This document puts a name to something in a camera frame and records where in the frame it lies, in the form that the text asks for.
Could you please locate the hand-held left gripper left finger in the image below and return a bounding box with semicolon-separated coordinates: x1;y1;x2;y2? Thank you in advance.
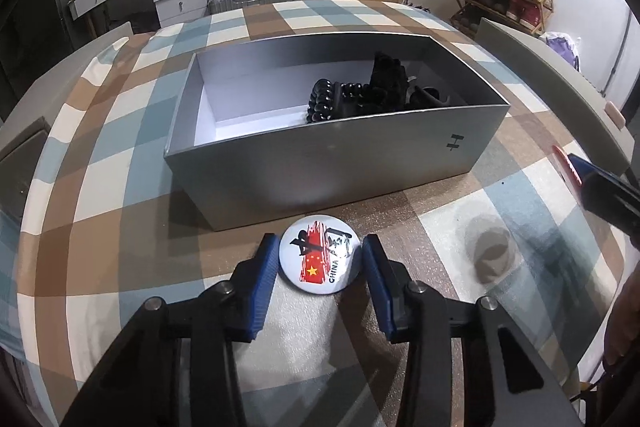
60;234;277;427

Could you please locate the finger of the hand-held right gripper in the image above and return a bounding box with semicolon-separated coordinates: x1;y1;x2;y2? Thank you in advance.
570;155;640;248

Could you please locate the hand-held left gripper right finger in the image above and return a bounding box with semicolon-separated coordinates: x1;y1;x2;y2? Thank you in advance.
362;234;583;427

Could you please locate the round badge with red print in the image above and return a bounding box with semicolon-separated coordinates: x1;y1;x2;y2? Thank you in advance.
277;215;362;294

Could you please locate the grey cardboard box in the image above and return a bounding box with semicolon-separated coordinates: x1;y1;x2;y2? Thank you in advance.
164;32;512;233

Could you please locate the black beaded coil hair tie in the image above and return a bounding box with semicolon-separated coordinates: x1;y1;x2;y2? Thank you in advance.
304;78;351;124

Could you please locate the grey bed footboard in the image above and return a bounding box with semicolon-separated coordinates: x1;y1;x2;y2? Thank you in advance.
475;18;636;178

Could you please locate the purple bag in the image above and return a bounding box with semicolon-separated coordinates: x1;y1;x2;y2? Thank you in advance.
540;31;581;70

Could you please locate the checked blanket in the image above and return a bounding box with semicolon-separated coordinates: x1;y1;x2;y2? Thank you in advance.
0;0;631;427

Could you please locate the black hair claw clip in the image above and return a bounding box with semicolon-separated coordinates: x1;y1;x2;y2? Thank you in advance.
369;52;408;104

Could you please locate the grey nightstand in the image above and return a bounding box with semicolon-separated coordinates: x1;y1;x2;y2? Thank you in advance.
0;117;51;208

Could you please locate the small black coil hair tie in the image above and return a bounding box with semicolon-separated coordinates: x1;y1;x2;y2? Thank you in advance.
345;82;390;114

